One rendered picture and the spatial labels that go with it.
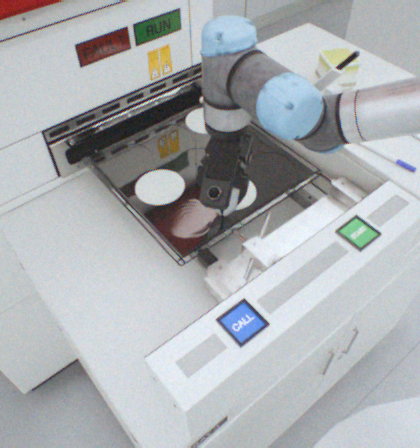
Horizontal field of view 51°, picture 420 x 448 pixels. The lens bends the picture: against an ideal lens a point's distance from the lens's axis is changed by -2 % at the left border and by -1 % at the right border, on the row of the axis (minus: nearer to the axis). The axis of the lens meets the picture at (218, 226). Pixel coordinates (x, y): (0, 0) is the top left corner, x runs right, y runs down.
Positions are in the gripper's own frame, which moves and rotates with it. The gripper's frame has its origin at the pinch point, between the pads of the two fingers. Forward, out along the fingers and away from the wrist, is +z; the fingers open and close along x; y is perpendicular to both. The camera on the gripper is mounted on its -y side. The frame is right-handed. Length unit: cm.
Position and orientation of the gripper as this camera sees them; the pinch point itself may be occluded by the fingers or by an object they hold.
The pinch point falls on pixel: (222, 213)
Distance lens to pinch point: 83.5
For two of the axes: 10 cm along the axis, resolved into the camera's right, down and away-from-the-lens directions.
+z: 0.0, 6.4, 7.7
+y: 2.7, -7.4, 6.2
